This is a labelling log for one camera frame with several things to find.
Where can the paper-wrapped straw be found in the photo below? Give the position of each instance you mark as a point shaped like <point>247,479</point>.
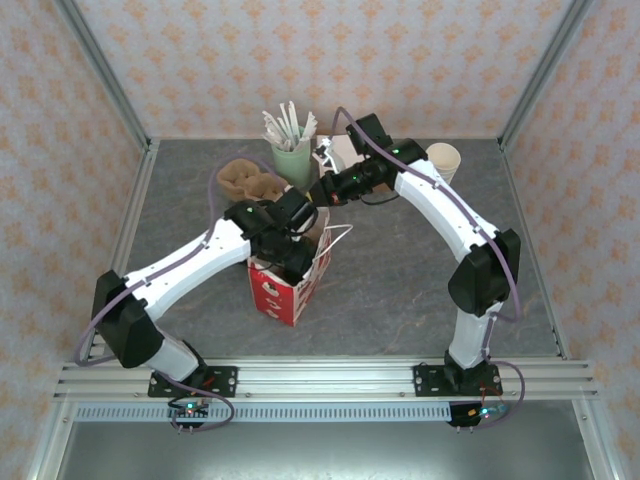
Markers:
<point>270,140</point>
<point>295,120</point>
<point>309,127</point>
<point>285,122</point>
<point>272,129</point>

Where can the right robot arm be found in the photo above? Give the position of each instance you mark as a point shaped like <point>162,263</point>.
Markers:
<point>440,205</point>

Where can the stack of pulp cup carriers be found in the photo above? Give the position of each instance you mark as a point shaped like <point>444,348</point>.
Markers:
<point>245,177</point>

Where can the aluminium side rail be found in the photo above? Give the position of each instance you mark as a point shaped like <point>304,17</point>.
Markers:
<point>137,200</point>
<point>519,200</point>

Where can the red and white paper bag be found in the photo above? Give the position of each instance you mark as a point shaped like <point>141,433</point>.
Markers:
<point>272,300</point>

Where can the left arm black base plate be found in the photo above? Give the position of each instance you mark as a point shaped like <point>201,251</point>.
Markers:
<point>220,380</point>

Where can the long aluminium base rail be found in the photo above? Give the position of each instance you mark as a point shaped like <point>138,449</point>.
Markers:
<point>325,380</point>

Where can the small electronics board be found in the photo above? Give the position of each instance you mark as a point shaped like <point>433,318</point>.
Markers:
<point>189,409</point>
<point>487,411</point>

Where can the green straw holder cup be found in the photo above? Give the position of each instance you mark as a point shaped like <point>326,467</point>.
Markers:
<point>292,165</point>

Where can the stack of paper cups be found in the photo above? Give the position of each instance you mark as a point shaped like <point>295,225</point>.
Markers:
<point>444,157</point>

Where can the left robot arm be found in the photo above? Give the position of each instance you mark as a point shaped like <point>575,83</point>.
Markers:
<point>190,265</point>

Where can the aluminium frame post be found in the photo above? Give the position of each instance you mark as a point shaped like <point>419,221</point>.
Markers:
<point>540,75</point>
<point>108,75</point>

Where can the grey metal panel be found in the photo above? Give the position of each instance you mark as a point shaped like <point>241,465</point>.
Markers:
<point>325,452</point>

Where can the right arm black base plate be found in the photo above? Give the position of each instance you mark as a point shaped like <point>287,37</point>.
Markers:
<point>427,380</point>

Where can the aluminium frame leg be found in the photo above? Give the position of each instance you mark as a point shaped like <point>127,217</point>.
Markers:
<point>597,445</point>
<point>47,445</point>

